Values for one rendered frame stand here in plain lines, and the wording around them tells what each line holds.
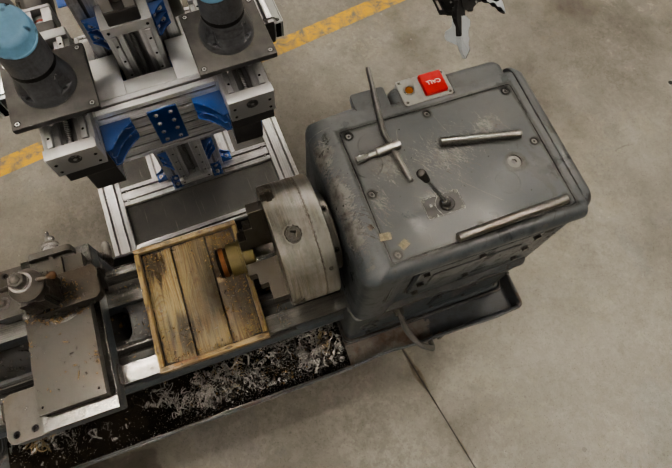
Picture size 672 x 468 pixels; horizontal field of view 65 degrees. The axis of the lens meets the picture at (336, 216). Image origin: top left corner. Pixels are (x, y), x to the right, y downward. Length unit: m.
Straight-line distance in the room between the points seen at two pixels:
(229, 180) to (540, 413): 1.68
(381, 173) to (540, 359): 1.53
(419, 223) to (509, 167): 0.27
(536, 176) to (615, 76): 2.11
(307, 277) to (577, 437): 1.66
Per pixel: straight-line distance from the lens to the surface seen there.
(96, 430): 1.92
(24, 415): 1.63
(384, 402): 2.38
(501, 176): 1.31
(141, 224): 2.42
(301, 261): 1.21
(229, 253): 1.32
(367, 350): 1.84
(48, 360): 1.55
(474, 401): 2.46
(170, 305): 1.56
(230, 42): 1.53
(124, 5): 1.53
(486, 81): 1.44
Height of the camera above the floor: 2.36
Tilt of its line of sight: 68 degrees down
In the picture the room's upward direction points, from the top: 6 degrees clockwise
